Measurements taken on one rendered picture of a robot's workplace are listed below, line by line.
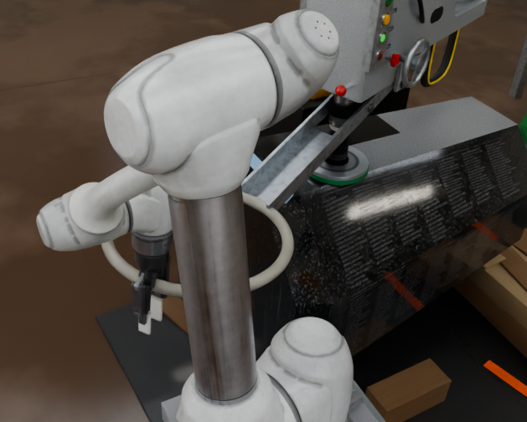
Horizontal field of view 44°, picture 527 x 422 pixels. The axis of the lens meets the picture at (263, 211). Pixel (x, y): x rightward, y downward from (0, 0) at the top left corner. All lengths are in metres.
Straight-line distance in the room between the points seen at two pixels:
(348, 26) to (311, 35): 1.00
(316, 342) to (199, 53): 0.59
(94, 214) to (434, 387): 1.62
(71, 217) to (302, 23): 0.61
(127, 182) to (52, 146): 2.85
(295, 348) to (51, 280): 2.01
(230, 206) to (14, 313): 2.16
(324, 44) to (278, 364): 0.59
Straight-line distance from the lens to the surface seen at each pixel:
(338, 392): 1.22
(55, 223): 1.26
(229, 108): 0.77
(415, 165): 2.28
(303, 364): 1.16
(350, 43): 1.85
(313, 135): 2.02
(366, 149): 2.28
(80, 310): 2.88
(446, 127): 2.51
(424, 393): 2.48
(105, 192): 1.17
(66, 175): 3.71
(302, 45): 0.83
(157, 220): 1.34
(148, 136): 0.74
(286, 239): 1.67
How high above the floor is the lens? 2.01
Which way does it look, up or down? 36 degrees down
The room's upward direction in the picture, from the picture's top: 4 degrees clockwise
